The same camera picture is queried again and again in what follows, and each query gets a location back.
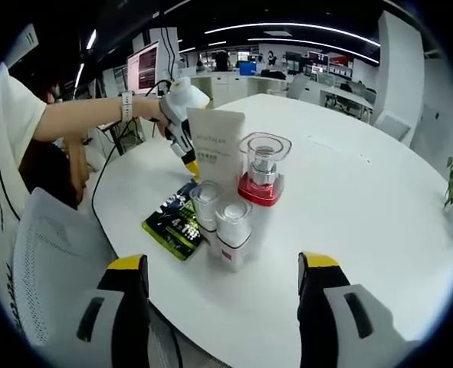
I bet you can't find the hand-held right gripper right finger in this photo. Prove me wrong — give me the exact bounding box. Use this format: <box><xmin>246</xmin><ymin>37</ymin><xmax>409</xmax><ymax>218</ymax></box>
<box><xmin>297</xmin><ymin>251</ymin><xmax>422</xmax><ymax>368</ymax></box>

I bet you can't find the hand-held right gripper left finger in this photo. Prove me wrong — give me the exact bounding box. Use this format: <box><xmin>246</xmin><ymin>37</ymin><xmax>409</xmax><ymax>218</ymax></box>
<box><xmin>53</xmin><ymin>252</ymin><xmax>150</xmax><ymax>368</ymax></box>

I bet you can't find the white gold-capped skincare tube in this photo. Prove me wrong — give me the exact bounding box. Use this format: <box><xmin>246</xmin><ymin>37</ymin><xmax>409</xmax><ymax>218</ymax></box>
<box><xmin>185</xmin><ymin>107</ymin><xmax>246</xmax><ymax>185</ymax></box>

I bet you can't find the small white skincare bottle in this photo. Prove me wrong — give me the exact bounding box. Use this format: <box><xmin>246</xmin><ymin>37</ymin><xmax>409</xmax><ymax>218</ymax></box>
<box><xmin>189</xmin><ymin>179</ymin><xmax>222</xmax><ymax>256</ymax></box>

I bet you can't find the large white red-collared skincare bottle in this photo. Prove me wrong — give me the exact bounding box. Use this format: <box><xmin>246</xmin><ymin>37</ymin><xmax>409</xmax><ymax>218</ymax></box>
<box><xmin>236</xmin><ymin>132</ymin><xmax>293</xmax><ymax>209</ymax></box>

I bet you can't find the slim clear-capped skincare spray bottle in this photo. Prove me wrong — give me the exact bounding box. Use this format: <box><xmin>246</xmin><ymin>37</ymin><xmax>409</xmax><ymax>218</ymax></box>
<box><xmin>213</xmin><ymin>199</ymin><xmax>254</xmax><ymax>274</ymax></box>

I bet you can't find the person's left hand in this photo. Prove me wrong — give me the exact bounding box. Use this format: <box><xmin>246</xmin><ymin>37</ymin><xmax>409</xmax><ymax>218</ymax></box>
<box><xmin>133</xmin><ymin>97</ymin><xmax>169</xmax><ymax>126</ymax></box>

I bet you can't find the computer monitor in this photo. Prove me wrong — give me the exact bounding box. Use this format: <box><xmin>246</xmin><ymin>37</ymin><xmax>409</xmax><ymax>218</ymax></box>
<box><xmin>126</xmin><ymin>41</ymin><xmax>161</xmax><ymax>95</ymax></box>

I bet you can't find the white wristwatch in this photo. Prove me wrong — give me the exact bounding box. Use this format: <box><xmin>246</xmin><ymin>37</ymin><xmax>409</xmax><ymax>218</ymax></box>
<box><xmin>119</xmin><ymin>90</ymin><xmax>135</xmax><ymax>123</ymax></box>

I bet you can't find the black and green sachet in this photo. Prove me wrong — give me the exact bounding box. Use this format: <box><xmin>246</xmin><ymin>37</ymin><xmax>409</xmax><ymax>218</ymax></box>
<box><xmin>140</xmin><ymin>179</ymin><xmax>205</xmax><ymax>261</ymax></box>

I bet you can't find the white mesh office chair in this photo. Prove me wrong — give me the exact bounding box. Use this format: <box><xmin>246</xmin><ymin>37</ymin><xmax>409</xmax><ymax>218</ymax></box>
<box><xmin>13</xmin><ymin>186</ymin><xmax>196</xmax><ymax>368</ymax></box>

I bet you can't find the long ceiling light strip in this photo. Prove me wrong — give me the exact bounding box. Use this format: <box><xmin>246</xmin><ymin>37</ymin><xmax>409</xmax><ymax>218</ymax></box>
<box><xmin>248</xmin><ymin>37</ymin><xmax>380</xmax><ymax>62</ymax></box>
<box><xmin>205</xmin><ymin>22</ymin><xmax>380</xmax><ymax>47</ymax></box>

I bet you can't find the white ceiling air conditioner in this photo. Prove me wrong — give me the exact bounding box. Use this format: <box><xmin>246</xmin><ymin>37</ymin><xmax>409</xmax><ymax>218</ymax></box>
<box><xmin>5</xmin><ymin>23</ymin><xmax>40</xmax><ymax>67</ymax></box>

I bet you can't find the black cable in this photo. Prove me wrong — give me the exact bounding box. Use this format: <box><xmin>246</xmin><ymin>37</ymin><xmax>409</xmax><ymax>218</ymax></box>
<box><xmin>90</xmin><ymin>78</ymin><xmax>173</xmax><ymax>215</ymax></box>

